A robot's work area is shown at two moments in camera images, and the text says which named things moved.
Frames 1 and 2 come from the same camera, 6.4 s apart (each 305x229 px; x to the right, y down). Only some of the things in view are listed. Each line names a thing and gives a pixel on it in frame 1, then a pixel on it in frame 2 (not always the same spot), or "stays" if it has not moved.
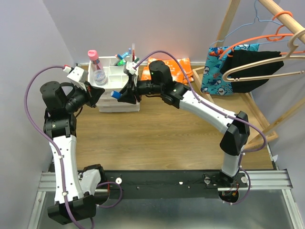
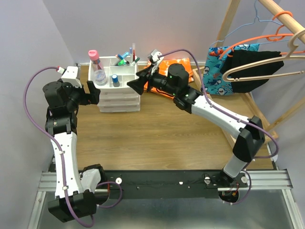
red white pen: (133, 48) stays
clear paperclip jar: (99, 77) stays
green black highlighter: (121, 62) stays
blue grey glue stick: (117, 95) → (115, 78)
